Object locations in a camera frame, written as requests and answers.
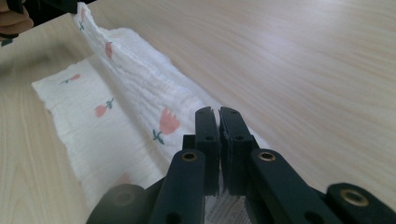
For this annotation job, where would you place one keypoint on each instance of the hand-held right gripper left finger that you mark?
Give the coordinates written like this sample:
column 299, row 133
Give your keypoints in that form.
column 186, row 174

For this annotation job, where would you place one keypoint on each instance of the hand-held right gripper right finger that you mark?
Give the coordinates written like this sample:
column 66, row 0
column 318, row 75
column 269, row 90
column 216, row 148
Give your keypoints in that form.
column 249, row 168

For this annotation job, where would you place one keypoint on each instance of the white floral cloth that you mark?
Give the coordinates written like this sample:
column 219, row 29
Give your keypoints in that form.
column 124, row 118

